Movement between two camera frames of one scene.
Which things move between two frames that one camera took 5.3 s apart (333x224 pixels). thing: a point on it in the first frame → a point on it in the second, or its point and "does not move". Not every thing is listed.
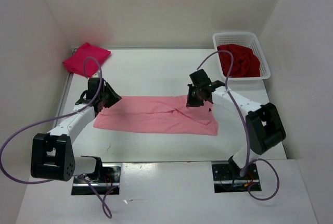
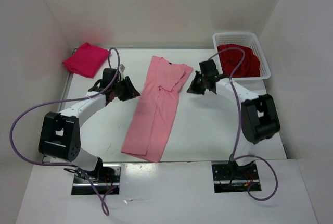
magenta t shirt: x=74 y=63 does not move
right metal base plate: x=224 y=182 does not move
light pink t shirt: x=161 y=114 → x=156 y=108
